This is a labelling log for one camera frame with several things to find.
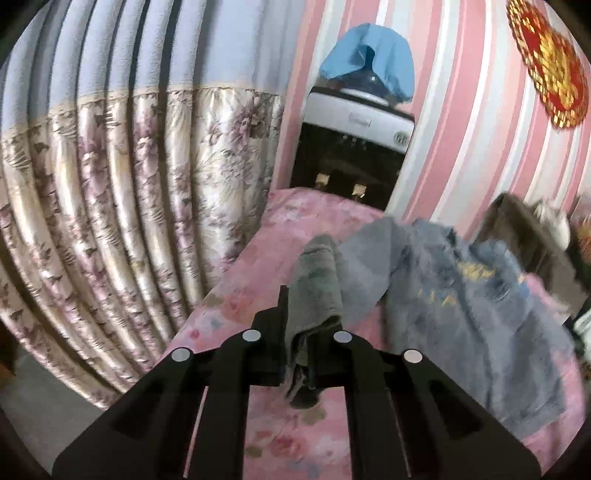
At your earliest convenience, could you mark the white cloth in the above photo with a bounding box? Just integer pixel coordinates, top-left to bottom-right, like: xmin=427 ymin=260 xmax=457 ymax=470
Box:
xmin=533 ymin=198 xmax=573 ymax=250

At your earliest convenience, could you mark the blue floral curtain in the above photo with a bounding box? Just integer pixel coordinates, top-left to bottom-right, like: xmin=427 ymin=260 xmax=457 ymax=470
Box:
xmin=0 ymin=0 xmax=315 ymax=411

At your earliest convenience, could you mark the blue cloth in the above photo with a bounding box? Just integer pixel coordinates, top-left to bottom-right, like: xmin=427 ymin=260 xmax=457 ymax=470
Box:
xmin=320 ymin=23 xmax=415 ymax=103

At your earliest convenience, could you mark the pink floral bed sheet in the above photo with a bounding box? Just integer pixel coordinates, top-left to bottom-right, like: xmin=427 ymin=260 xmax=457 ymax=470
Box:
xmin=157 ymin=187 xmax=587 ymax=480

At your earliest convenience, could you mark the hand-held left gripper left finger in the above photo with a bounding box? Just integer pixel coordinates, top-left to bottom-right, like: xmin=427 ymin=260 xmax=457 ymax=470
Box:
xmin=52 ymin=285 xmax=290 ymax=480

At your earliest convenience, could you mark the red gold wall ornament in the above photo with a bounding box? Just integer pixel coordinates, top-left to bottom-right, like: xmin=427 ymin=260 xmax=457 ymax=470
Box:
xmin=505 ymin=0 xmax=589 ymax=130

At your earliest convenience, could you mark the white appliance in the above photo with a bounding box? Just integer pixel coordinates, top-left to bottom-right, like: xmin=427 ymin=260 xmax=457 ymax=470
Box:
xmin=291 ymin=85 xmax=419 ymax=212

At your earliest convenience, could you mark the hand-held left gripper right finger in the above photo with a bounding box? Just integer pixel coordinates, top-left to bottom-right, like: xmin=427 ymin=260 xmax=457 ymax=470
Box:
xmin=307 ymin=328 xmax=540 ymax=480

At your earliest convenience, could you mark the blue denim jacket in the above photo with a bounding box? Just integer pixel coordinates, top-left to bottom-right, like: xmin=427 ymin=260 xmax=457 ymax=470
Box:
xmin=284 ymin=217 xmax=575 ymax=439

